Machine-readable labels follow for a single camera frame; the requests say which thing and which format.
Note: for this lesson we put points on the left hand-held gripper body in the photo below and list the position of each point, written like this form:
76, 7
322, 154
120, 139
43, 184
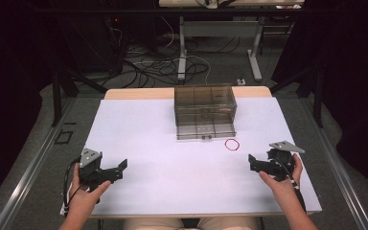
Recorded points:
92, 174

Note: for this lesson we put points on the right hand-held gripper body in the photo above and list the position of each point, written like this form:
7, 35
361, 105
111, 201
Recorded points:
279, 166

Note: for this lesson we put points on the red rubber band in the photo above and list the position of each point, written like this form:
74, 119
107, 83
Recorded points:
226, 147

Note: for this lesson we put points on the clear grey drawer box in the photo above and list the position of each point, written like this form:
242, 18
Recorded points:
204, 110

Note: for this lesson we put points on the person's right hand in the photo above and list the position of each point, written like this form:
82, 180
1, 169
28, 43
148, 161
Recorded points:
284, 188

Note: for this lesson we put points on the person's left hand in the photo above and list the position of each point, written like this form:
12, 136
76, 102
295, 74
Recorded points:
83, 198

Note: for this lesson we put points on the white table mat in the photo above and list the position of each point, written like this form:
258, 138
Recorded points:
179, 179

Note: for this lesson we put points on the white plug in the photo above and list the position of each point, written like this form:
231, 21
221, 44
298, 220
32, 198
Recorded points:
241, 81

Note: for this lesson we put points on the black metal stand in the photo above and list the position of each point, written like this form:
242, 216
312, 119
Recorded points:
57, 99
317, 96

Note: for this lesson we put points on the dark curtain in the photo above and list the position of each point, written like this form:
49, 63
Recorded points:
357, 89
9, 96

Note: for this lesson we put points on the aluminium rail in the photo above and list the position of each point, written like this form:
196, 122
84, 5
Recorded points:
338, 172
28, 175

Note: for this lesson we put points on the white metal desk frame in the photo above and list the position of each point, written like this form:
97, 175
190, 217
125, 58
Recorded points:
182, 57

